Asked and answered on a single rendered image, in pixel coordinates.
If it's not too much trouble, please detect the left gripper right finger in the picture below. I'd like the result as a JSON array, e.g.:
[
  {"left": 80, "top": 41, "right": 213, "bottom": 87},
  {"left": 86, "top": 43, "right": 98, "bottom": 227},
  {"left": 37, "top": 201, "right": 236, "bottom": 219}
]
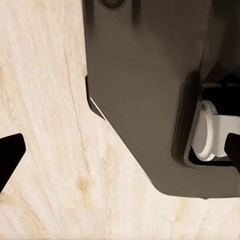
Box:
[{"left": 224, "top": 133, "right": 240, "bottom": 173}]

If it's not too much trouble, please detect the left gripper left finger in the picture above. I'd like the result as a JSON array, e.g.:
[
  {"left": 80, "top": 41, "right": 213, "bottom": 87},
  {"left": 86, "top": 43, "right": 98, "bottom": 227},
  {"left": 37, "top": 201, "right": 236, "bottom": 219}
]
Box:
[{"left": 0, "top": 133, "right": 26, "bottom": 193}]

